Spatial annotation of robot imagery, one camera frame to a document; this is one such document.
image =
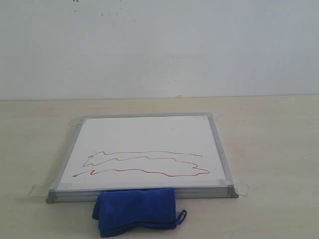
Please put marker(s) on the blue microfiber cloth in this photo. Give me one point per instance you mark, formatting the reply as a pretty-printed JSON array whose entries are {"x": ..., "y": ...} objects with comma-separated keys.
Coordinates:
[{"x": 119, "y": 212}]

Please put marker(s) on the white board with aluminium frame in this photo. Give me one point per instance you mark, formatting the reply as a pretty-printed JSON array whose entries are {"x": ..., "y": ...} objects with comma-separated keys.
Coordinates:
[{"x": 139, "y": 152}]

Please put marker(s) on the clear tape front right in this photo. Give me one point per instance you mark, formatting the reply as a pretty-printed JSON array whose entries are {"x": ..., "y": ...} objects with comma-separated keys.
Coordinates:
[{"x": 239, "y": 188}]

